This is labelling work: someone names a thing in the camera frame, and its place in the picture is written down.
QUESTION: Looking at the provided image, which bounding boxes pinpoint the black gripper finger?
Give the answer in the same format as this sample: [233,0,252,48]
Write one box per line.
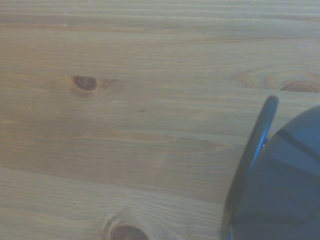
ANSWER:
[221,94,280,240]

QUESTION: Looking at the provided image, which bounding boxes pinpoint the dark blue bowl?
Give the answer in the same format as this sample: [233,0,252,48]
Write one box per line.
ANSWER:
[226,104,320,240]

